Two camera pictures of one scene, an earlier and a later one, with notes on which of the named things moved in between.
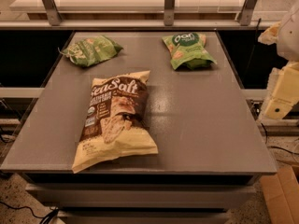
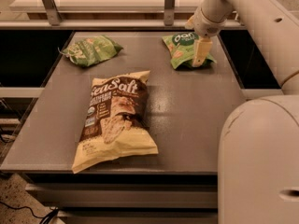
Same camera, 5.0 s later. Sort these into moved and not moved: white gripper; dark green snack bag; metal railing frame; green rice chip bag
Moved: white gripper
Not moved: dark green snack bag; green rice chip bag; metal railing frame
